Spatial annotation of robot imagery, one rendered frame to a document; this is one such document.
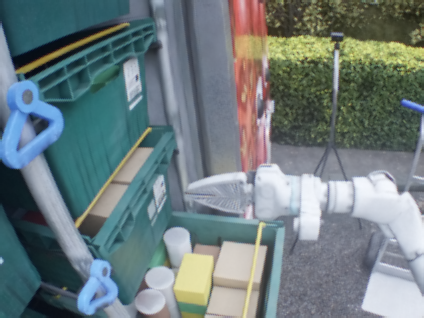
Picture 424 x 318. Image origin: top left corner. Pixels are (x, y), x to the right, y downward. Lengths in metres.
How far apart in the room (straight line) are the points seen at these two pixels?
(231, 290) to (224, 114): 0.47
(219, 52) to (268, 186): 0.32
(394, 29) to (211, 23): 4.93
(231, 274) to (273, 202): 0.35
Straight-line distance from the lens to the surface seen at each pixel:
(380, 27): 5.39
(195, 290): 0.77
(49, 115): 0.35
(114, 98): 0.57
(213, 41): 0.68
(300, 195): 0.52
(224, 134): 0.76
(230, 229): 0.89
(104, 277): 0.47
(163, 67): 0.71
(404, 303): 2.24
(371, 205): 0.54
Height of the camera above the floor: 1.78
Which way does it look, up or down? 33 degrees down
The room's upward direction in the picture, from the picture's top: 7 degrees counter-clockwise
